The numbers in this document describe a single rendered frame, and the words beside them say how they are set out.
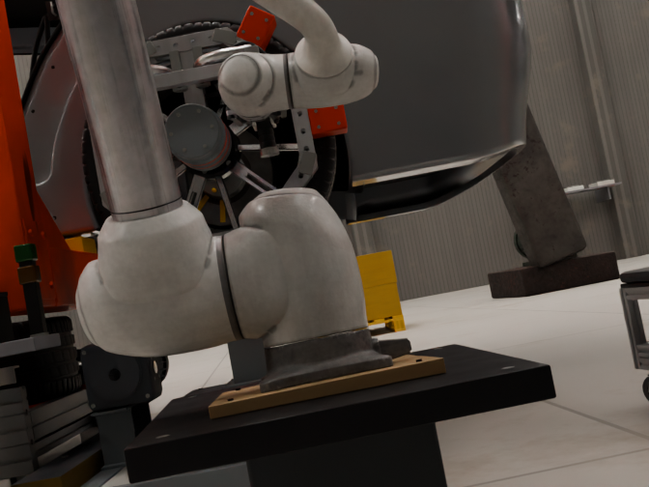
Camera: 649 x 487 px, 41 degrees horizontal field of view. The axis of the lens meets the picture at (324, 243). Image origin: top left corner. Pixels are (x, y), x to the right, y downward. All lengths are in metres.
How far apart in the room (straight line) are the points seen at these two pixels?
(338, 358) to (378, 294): 5.77
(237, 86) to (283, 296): 0.49
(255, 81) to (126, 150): 0.42
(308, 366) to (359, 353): 0.07
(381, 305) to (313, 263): 5.77
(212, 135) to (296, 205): 0.83
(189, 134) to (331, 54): 0.59
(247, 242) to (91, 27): 0.34
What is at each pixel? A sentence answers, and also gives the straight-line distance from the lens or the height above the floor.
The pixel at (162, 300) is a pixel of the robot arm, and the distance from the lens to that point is 1.18.
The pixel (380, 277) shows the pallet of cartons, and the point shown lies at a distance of 6.94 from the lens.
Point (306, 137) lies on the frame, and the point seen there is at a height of 0.81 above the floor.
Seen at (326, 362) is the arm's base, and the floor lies 0.34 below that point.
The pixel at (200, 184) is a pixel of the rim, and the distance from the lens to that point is 2.25.
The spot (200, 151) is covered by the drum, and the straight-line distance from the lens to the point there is 2.00.
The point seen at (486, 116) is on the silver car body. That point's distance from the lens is 2.68.
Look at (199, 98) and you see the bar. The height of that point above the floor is 0.96.
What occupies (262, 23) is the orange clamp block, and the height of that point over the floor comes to 1.11.
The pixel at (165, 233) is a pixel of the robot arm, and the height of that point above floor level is 0.55.
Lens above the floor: 0.43
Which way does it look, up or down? 3 degrees up
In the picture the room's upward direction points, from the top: 11 degrees counter-clockwise
